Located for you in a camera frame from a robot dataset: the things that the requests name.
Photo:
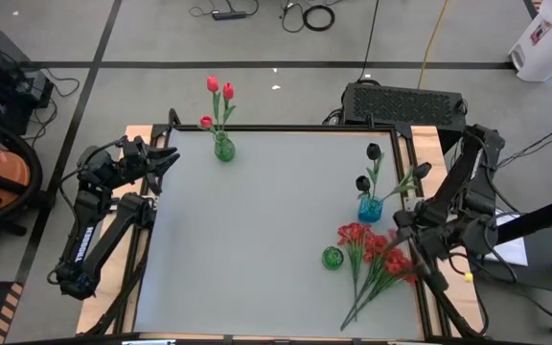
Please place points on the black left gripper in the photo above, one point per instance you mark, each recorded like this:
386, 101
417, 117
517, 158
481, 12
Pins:
139, 155

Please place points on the black power strip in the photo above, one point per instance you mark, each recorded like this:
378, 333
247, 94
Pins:
228, 15

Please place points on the blue glass vase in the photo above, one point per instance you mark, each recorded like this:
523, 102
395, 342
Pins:
370, 211

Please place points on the squat green glass vase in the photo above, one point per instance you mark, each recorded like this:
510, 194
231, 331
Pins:
332, 258

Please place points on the white sheet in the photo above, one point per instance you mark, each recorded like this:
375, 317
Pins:
513, 249

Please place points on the black artificial tulip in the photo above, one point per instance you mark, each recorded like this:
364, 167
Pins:
374, 151
422, 170
363, 183

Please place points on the large red blossom spray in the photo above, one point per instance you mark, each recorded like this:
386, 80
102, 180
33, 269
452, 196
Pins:
396, 268

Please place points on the red artificial tulip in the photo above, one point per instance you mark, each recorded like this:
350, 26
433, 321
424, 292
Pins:
228, 91
206, 121
213, 84

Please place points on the black perforated computer case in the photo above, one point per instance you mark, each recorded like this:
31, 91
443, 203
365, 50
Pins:
400, 105

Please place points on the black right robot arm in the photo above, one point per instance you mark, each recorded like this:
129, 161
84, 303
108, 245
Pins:
463, 172

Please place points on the orange vacuum cleaner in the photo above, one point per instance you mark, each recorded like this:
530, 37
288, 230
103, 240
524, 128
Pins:
3, 167

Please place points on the slim green glass vase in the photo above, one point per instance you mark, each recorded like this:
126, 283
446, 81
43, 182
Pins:
224, 151

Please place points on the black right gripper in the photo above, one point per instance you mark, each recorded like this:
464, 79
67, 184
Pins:
422, 232

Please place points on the small red blossom spray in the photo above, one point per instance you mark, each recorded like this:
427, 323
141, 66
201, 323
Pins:
352, 234

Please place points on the white bin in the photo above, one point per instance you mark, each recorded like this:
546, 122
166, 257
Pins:
549, 43

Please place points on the orange and black vacuum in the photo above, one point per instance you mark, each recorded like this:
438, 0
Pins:
36, 163

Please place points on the black table frame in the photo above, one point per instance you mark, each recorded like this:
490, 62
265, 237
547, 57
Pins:
281, 128

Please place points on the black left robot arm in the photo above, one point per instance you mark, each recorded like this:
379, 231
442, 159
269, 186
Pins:
86, 235

